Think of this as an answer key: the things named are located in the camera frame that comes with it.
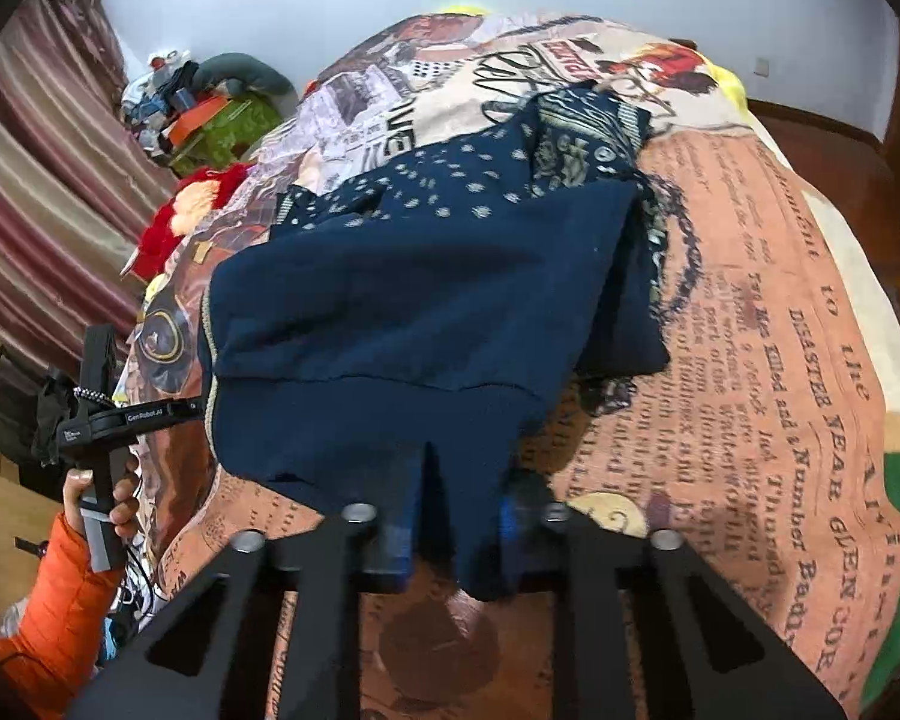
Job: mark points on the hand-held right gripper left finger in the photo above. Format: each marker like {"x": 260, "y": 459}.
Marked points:
{"x": 330, "y": 615}

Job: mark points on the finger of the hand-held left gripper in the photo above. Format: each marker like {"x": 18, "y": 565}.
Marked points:
{"x": 184, "y": 410}

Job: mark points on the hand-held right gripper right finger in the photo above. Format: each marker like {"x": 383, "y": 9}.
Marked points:
{"x": 607, "y": 615}

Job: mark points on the navy patterned hoodie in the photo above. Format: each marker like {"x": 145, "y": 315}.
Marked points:
{"x": 420, "y": 315}

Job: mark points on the person's left forearm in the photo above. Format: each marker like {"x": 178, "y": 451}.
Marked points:
{"x": 60, "y": 615}

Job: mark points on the person's left hand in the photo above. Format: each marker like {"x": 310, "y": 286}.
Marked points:
{"x": 124, "y": 499}

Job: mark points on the black chair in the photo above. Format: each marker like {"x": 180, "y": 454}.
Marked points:
{"x": 11, "y": 397}

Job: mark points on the red plush toy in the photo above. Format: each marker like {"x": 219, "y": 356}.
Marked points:
{"x": 172, "y": 229}

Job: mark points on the striped curtain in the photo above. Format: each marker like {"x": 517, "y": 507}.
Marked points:
{"x": 45, "y": 202}

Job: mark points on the green storage box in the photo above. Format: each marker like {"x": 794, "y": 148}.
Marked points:
{"x": 232, "y": 131}

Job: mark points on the orange box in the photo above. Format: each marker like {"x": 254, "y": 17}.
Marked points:
{"x": 199, "y": 118}

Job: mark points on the printed blanket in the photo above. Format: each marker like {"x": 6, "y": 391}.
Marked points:
{"x": 757, "y": 315}

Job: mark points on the grey pillow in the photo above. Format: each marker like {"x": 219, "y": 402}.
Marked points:
{"x": 251, "y": 71}

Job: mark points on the white wall socket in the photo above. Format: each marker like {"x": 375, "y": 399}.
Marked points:
{"x": 759, "y": 67}

